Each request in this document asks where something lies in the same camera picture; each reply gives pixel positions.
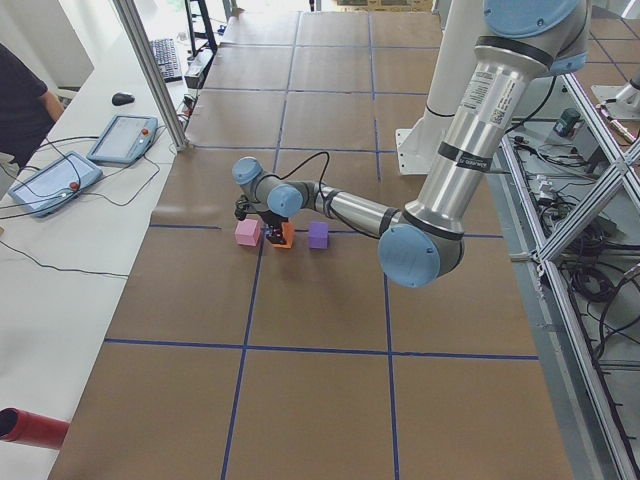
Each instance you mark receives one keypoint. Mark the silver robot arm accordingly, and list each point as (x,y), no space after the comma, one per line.
(490,53)

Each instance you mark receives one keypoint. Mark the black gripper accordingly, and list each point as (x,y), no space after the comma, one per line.
(272,223)

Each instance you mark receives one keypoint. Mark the red cylinder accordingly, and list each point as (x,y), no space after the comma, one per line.
(27,428)

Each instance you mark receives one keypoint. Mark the orange foam cube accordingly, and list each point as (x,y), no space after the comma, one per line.
(288,235)

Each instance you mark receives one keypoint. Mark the purple foam cube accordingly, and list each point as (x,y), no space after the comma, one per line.
(318,235)

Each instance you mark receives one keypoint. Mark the black keyboard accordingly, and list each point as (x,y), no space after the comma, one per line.
(167,60)

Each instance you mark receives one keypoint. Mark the pink foam cube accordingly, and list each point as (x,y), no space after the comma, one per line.
(247,232)

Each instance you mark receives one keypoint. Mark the black computer mouse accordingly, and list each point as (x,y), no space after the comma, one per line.
(122,98)

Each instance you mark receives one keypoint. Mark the blue teach pendant near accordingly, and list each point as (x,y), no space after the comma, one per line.
(55,185)

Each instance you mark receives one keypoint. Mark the aluminium frame post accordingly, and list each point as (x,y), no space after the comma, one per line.
(134,28)

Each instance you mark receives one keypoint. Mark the blue teach pendant far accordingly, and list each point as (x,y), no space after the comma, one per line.
(125,139)

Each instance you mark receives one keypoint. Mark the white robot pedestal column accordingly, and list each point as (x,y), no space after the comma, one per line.
(456,62)

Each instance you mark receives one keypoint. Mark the seated person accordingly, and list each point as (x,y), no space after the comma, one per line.
(28,109)

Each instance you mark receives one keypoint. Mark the aluminium frame rail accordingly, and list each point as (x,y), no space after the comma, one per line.
(571,181)

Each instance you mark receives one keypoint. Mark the blue teach pendant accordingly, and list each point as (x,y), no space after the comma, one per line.
(125,139)
(55,185)

